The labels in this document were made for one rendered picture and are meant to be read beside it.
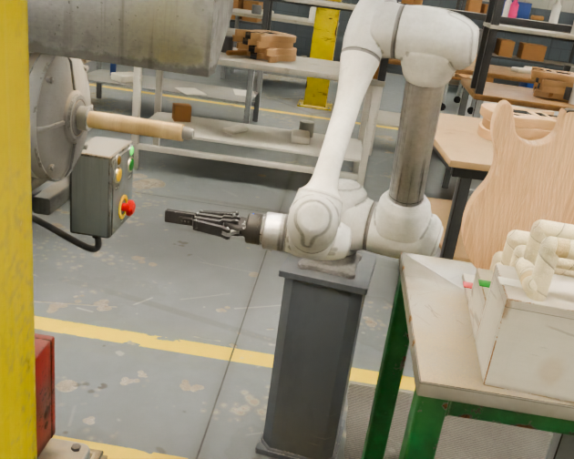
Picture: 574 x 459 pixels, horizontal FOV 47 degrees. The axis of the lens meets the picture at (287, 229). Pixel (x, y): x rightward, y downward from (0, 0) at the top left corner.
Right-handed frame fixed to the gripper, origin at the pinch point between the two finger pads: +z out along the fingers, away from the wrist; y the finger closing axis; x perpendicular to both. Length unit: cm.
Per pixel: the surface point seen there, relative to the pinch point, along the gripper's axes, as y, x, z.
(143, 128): -28.5, 28.3, 1.3
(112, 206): -7.2, 3.2, 14.2
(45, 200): -18.0, 6.5, 25.3
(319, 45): 658, -29, 0
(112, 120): -28.3, 28.9, 7.3
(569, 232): -37, 23, -76
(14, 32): -116, 56, -19
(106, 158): -7.9, 14.8, 15.7
